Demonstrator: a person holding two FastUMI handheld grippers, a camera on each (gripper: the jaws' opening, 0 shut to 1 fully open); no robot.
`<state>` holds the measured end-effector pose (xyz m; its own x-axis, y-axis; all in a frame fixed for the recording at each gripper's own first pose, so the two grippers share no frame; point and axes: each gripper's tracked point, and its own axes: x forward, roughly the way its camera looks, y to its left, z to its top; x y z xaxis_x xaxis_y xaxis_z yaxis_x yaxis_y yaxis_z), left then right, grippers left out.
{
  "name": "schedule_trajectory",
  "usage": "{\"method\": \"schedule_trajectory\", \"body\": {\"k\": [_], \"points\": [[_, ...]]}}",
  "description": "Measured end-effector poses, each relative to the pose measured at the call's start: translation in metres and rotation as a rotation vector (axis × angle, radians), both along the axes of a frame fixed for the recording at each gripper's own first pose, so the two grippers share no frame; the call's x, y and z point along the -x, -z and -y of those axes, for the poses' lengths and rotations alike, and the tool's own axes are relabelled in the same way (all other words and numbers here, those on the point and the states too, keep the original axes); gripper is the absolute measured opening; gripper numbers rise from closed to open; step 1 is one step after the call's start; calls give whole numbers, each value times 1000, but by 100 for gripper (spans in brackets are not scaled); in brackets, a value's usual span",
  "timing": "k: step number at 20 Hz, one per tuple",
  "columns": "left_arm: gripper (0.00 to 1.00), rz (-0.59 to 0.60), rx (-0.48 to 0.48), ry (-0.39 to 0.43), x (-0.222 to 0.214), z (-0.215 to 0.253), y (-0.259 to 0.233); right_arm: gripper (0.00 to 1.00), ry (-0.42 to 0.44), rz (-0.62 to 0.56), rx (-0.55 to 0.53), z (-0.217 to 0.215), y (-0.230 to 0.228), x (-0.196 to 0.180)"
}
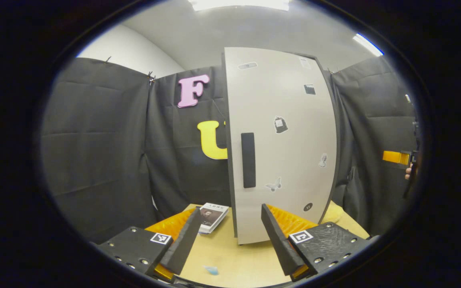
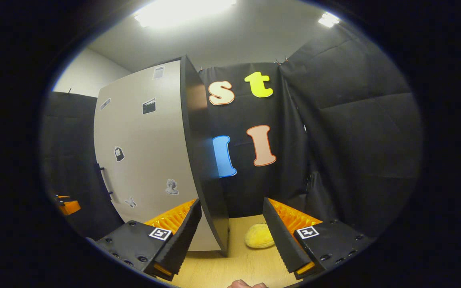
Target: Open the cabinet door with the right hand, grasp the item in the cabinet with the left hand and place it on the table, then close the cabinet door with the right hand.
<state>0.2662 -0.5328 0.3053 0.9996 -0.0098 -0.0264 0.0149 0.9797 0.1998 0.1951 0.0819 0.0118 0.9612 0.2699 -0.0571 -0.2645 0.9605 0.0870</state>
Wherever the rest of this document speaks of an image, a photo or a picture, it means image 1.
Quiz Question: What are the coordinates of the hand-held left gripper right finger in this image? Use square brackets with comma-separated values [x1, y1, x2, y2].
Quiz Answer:
[261, 203, 371, 282]

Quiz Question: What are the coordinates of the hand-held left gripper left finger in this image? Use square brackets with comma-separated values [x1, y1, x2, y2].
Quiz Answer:
[96, 207, 202, 282]

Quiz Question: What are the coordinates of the gray cabinet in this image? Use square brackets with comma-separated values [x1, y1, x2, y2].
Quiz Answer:
[221, 47, 342, 245]

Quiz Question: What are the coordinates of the light gray cabinet door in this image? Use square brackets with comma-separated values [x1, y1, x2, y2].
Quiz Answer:
[224, 47, 338, 245]

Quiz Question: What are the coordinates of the black door handle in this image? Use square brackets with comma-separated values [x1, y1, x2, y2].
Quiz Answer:
[241, 132, 257, 189]

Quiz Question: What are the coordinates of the white book with dark photo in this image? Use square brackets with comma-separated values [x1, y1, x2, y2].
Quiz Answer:
[198, 202, 230, 234]

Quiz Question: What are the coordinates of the pale yellow ball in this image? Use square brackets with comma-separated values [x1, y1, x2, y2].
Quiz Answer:
[321, 200, 345, 224]

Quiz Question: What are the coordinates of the narrow ceiling light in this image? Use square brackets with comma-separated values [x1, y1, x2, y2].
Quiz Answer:
[353, 33, 384, 57]

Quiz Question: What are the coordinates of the black backdrop cloth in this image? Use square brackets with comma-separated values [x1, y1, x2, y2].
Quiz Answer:
[40, 56, 419, 242]

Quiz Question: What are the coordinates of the wide ceiling light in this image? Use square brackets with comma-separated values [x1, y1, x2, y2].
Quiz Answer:
[188, 0, 291, 12]

